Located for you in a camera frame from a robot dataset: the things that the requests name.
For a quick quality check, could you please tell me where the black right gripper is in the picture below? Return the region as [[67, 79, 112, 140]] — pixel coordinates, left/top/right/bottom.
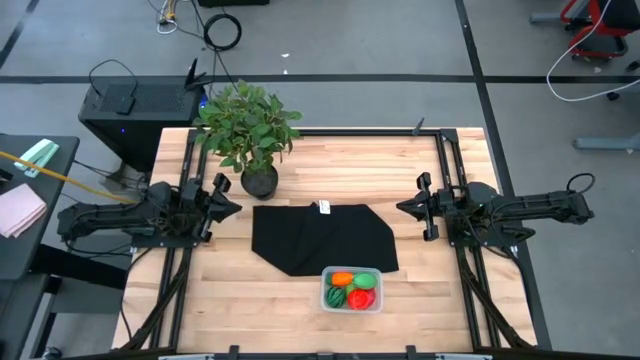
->
[[395, 172, 469, 243]]

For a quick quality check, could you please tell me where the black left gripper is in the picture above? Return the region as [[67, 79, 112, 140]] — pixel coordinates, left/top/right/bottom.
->
[[180, 172, 244, 244]]

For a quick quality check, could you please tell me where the light green toy fruit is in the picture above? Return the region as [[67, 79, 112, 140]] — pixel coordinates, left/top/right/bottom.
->
[[352, 272, 379, 291]]

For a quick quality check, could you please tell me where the red toy bell pepper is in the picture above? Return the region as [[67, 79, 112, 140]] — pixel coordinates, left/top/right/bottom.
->
[[347, 288, 370, 312]]

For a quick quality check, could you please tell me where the green striped toy watermelon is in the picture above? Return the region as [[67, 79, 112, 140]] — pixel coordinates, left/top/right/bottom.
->
[[325, 286, 348, 310]]

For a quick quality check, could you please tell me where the clear plastic tupperware container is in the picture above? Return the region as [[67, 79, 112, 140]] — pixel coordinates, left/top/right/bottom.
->
[[319, 265, 384, 315]]

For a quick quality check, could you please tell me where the green plant in black pot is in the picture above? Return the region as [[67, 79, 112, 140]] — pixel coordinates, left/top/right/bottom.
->
[[192, 79, 304, 201]]

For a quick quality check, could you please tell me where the black cloth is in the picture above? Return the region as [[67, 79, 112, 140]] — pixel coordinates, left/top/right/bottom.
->
[[251, 202, 400, 277]]

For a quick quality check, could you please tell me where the black computer tower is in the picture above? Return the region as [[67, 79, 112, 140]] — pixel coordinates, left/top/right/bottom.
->
[[78, 74, 207, 172]]

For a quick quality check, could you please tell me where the black wifi antenna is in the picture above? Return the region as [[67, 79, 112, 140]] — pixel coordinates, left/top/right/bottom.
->
[[183, 57, 214, 92]]

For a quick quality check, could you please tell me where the small black device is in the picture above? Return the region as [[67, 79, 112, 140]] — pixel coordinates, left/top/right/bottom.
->
[[114, 94, 137, 116]]

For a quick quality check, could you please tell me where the yellow rod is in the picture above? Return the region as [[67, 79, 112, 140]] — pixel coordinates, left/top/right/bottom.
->
[[0, 150, 140, 206]]

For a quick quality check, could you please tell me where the mint green stapler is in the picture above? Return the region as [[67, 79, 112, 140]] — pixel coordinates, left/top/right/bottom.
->
[[13, 138, 61, 179]]

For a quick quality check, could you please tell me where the grey table foot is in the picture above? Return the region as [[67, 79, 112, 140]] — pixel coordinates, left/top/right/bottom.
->
[[572, 131, 640, 153]]

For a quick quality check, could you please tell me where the black side desk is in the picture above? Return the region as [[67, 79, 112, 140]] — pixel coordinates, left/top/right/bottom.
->
[[0, 133, 81, 360]]

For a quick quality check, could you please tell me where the pink cloth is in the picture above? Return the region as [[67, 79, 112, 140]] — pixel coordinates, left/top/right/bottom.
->
[[0, 182, 48, 240]]

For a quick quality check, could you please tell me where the red and black cart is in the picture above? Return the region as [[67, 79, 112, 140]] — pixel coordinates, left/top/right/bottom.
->
[[559, 0, 640, 62]]

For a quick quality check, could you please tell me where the black metal rig frame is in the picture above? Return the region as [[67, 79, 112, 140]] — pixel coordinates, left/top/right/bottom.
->
[[122, 127, 540, 352]]

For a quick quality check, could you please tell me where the black cable coil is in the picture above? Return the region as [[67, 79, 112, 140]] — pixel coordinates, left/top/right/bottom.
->
[[202, 12, 244, 53]]

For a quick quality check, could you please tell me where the white floor cable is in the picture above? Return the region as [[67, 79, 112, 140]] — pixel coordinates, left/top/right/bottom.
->
[[545, 0, 640, 104]]

